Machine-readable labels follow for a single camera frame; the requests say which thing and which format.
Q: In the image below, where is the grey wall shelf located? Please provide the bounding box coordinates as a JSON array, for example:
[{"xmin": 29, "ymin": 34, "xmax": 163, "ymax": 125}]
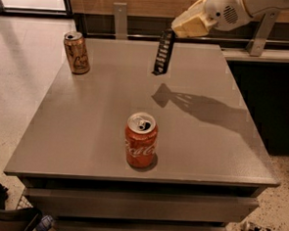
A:
[{"xmin": 222, "ymin": 48, "xmax": 289, "ymax": 64}]

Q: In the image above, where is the right grey metal bracket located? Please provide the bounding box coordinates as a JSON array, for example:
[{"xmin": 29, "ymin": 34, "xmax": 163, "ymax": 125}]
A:
[{"xmin": 246, "ymin": 11, "xmax": 279, "ymax": 57}]

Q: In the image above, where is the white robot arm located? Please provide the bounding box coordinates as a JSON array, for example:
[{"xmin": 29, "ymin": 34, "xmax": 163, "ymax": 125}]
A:
[{"xmin": 171, "ymin": 0, "xmax": 289, "ymax": 38}]

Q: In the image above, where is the grey cabinet upper drawer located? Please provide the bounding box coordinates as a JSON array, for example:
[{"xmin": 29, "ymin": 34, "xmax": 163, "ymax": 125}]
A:
[{"xmin": 25, "ymin": 188, "xmax": 258, "ymax": 222}]

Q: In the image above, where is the left grey metal bracket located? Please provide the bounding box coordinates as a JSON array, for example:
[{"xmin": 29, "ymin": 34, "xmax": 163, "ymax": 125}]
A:
[{"xmin": 113, "ymin": 2, "xmax": 128, "ymax": 40}]

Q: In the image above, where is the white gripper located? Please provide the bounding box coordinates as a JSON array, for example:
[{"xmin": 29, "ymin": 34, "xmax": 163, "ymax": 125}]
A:
[{"xmin": 171, "ymin": 0, "xmax": 252, "ymax": 38}]

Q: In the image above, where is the gold orange soda can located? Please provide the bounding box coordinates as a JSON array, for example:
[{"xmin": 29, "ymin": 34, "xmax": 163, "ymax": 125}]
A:
[{"xmin": 64, "ymin": 31, "xmax": 90, "ymax": 74}]

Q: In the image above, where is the blue cap object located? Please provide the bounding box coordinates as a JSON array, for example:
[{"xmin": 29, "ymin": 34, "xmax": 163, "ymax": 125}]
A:
[{"xmin": 35, "ymin": 215, "xmax": 54, "ymax": 231}]

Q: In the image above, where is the black rxbar chocolate bar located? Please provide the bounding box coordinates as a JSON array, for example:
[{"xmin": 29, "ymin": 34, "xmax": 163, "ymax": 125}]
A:
[{"xmin": 153, "ymin": 28, "xmax": 175, "ymax": 76}]

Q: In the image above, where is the grey metal bracket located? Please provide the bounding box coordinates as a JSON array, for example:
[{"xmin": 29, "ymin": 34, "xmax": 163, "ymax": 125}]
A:
[
  {"xmin": 246, "ymin": 11, "xmax": 279, "ymax": 57},
  {"xmin": 113, "ymin": 2, "xmax": 128, "ymax": 40}
]

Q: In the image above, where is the red coca-cola can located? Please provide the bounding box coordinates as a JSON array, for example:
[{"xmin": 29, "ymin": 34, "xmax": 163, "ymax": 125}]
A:
[{"xmin": 124, "ymin": 113, "xmax": 159, "ymax": 168}]

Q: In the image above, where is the black curved robot base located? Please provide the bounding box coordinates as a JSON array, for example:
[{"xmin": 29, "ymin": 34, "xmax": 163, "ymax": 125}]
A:
[{"xmin": 0, "ymin": 183, "xmax": 42, "ymax": 231}]

